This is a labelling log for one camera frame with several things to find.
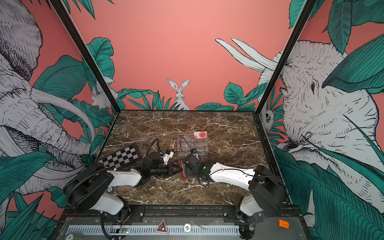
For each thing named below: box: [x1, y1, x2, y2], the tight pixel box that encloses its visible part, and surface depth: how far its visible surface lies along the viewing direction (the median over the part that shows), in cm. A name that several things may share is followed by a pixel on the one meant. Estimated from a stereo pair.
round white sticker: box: [183, 222, 192, 233], surface depth 71 cm
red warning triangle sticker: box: [155, 217, 169, 235], surface depth 71 cm
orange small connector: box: [278, 219, 290, 229], surface depth 72 cm
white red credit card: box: [193, 131, 208, 139], surface depth 97 cm
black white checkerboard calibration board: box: [96, 143, 142, 169], surface depth 92 cm
